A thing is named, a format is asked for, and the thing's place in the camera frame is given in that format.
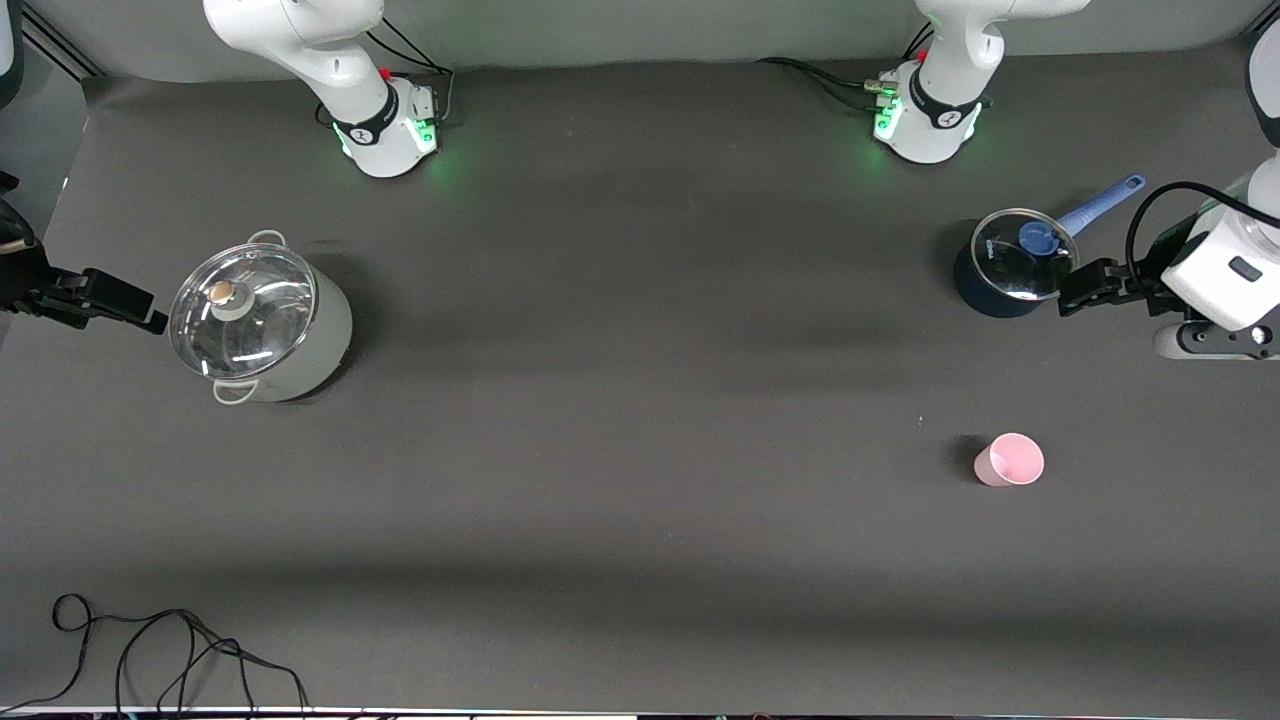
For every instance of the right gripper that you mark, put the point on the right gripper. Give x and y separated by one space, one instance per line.
22 283

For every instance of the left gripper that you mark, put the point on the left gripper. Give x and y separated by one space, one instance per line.
1146 281

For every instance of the pink plastic cup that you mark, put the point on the pink plastic cup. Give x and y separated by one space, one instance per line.
1012 460

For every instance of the glass lid with blue knob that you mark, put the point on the glass lid with blue knob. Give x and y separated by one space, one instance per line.
1008 268

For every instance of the dark blue saucepan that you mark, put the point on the dark blue saucepan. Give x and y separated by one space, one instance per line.
985 300

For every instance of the glass lid with copper knob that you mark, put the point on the glass lid with copper knob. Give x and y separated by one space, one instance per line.
262 322

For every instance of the grey-white stockpot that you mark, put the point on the grey-white stockpot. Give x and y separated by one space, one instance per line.
322 340

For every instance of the black metal rail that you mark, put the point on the black metal rail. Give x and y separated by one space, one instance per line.
60 48

